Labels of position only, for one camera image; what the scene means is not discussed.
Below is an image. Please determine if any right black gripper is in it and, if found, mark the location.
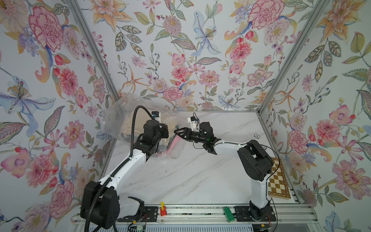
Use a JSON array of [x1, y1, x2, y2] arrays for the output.
[[175, 129, 208, 146]]

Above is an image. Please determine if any clear plastic vacuum bag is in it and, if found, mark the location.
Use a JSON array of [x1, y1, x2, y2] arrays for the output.
[[100, 94, 185, 159]]

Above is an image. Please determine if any beige knitted blanket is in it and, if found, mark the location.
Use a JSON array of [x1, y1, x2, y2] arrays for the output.
[[121, 115, 178, 136]]

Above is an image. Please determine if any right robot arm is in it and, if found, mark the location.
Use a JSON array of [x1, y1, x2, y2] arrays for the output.
[[174, 122, 274, 221]]

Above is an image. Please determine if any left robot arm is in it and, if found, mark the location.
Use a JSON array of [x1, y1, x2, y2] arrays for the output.
[[80, 119, 169, 232]]

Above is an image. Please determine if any pink folded blanket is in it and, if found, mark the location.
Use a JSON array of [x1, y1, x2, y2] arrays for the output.
[[167, 135, 182, 155]]

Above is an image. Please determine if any red yellow clamp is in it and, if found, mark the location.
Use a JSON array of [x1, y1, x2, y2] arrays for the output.
[[160, 202, 167, 217]]

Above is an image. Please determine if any green block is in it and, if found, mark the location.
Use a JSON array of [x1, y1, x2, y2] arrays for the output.
[[222, 206, 235, 223]]

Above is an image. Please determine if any green circuit board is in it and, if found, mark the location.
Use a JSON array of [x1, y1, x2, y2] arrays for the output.
[[128, 225, 146, 232]]

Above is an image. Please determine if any wooden chessboard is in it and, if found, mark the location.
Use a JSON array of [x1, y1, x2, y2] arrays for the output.
[[268, 158, 291, 199]]

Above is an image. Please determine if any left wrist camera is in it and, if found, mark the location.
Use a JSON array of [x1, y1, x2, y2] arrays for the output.
[[152, 111, 161, 123]]

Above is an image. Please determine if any left black corrugated cable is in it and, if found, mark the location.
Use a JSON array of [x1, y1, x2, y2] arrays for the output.
[[83, 105, 156, 232]]

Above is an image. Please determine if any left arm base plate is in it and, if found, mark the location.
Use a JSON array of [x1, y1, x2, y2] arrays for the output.
[[117, 206, 159, 222]]

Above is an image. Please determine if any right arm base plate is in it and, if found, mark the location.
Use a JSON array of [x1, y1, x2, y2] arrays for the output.
[[234, 204, 277, 222]]

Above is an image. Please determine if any left aluminium corner post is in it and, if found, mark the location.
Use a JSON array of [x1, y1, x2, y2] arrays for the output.
[[66, 1, 119, 115]]

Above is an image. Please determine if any aluminium corner post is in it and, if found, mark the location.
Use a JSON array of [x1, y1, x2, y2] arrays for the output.
[[66, 1, 119, 115], [257, 0, 328, 116]]

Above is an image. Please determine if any aluminium front rail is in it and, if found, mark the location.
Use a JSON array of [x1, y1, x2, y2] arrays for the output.
[[71, 203, 318, 225]]

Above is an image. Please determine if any right aluminium corner post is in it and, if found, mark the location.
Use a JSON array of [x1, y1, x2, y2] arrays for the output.
[[257, 0, 328, 116]]

